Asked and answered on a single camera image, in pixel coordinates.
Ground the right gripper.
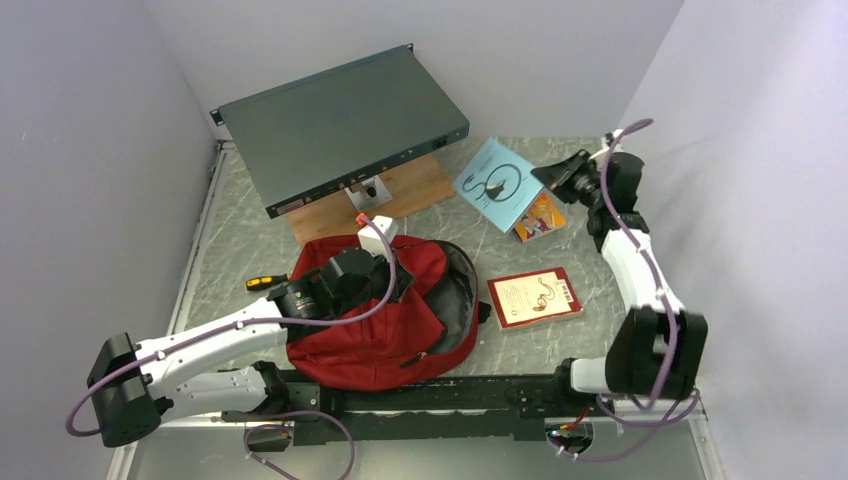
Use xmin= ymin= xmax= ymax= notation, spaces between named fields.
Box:
xmin=532 ymin=150 xmax=607 ymax=210

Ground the light blue book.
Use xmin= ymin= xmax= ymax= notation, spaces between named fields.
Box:
xmin=453 ymin=137 xmax=543 ymax=233

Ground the red student backpack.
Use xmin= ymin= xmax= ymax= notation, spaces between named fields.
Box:
xmin=286 ymin=235 xmax=491 ymax=392

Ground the red bordered book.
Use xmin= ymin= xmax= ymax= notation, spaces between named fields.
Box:
xmin=487 ymin=267 xmax=584 ymax=332

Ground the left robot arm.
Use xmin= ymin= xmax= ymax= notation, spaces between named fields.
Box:
xmin=86 ymin=248 xmax=414 ymax=448

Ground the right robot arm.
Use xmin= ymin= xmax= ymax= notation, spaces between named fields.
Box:
xmin=532 ymin=150 xmax=708 ymax=415

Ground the orange Roald Dahl book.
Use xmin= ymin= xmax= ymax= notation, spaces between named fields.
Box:
xmin=513 ymin=193 xmax=566 ymax=243

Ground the wooden board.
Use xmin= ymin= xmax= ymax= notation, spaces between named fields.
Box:
xmin=284 ymin=154 xmax=454 ymax=245

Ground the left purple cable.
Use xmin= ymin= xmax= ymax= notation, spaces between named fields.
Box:
xmin=64 ymin=215 xmax=399 ymax=439

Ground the purple cable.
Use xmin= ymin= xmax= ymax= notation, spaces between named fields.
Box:
xmin=64 ymin=215 xmax=399 ymax=439
xmin=546 ymin=117 xmax=702 ymax=464

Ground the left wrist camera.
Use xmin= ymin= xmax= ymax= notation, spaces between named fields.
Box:
xmin=356 ymin=212 xmax=398 ymax=257

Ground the metal stand bracket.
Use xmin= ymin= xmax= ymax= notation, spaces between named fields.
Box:
xmin=344 ymin=175 xmax=393 ymax=213

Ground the yellow handled screwdriver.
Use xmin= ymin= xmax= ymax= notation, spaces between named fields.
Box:
xmin=244 ymin=274 xmax=289 ymax=292

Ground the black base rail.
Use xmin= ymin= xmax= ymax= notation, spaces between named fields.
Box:
xmin=221 ymin=367 xmax=600 ymax=446

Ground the grey rack-mount device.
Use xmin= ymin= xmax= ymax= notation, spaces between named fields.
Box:
xmin=210 ymin=44 xmax=470 ymax=219

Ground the aluminium frame rail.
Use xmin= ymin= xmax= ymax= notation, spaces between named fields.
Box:
xmin=167 ymin=140 xmax=235 ymax=335

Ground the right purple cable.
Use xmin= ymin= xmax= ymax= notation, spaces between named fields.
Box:
xmin=546 ymin=117 xmax=702 ymax=464

